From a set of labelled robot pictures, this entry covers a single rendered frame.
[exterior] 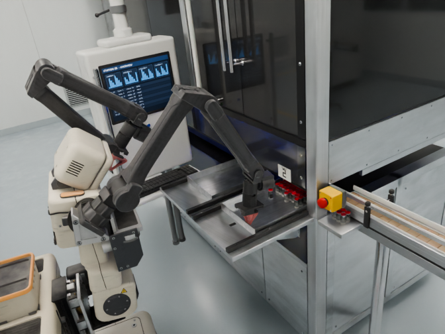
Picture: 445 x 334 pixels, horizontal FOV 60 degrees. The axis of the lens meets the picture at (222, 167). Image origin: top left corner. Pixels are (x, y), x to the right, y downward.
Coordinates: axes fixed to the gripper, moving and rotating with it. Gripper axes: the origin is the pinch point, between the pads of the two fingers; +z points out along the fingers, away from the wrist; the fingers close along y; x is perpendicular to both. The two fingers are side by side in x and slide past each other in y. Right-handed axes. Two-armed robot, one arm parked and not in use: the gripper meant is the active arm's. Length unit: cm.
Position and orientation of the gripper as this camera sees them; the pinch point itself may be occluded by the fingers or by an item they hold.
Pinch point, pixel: (247, 224)
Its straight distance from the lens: 157.5
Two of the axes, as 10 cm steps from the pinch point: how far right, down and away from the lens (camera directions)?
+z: -0.2, 9.3, 3.8
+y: 8.6, -1.7, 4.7
